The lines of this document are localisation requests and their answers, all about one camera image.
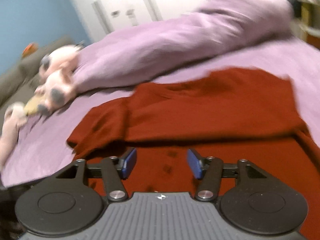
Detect orange object on sofa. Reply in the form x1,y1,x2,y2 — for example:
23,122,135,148
21,42,39,58

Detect dark red knit cardigan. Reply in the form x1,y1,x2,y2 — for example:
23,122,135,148
67,68,319,239

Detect purple bed sheet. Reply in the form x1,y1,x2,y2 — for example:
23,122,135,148
1,37,319,187

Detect cream plush toy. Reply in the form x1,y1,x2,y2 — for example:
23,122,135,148
0,95,44,170

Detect purple rumpled duvet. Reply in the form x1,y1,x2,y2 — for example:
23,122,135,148
74,0,293,93

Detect pink plush toy grey spots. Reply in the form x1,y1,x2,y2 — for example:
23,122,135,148
35,44,83,116

